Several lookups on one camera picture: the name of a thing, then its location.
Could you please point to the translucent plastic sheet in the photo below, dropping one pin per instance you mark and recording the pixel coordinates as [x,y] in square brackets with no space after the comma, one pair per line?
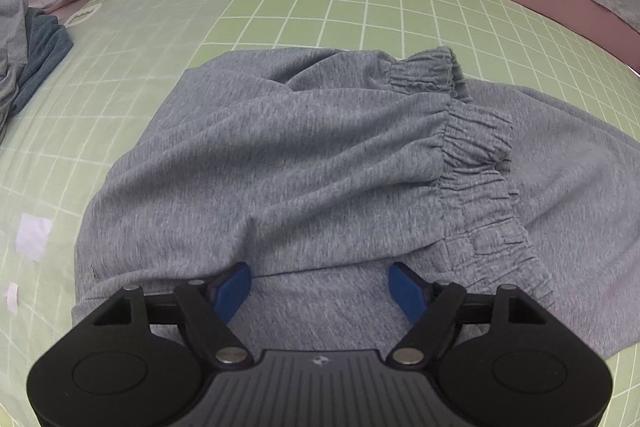
[125,47]

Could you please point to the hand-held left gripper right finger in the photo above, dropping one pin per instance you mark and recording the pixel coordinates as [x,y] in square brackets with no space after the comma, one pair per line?
[407,292]

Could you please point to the small white paper label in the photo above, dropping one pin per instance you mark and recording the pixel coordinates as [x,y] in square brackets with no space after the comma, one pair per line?
[10,298]

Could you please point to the grey pants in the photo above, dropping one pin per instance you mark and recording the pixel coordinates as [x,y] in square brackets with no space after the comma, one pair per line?
[300,147]

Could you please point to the crumpled grey garment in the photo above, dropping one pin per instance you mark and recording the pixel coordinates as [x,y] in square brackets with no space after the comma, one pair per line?
[10,57]

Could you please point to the green grid mat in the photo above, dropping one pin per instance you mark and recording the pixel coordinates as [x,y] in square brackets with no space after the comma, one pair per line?
[400,2]

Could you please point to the teal garment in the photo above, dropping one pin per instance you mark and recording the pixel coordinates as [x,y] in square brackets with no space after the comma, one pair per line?
[42,52]

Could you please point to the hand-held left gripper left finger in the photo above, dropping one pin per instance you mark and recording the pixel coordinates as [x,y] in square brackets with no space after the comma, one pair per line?
[233,291]

